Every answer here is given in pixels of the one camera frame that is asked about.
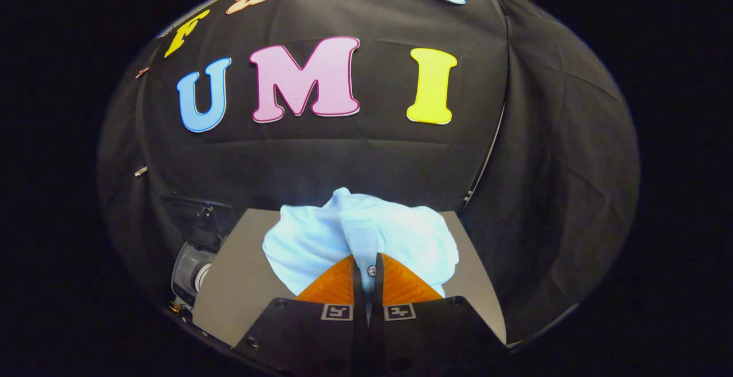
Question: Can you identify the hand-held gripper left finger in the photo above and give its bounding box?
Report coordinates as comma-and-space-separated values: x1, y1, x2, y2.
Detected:
232, 254, 370, 377

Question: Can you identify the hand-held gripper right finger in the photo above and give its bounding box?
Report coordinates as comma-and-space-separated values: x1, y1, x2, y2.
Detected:
369, 253, 510, 377

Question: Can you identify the light blue shirt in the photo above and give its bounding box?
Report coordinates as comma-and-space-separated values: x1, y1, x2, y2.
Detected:
262, 187, 460, 300

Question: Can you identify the black backdrop cloth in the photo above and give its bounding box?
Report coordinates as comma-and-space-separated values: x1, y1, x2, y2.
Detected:
96, 0, 641, 343

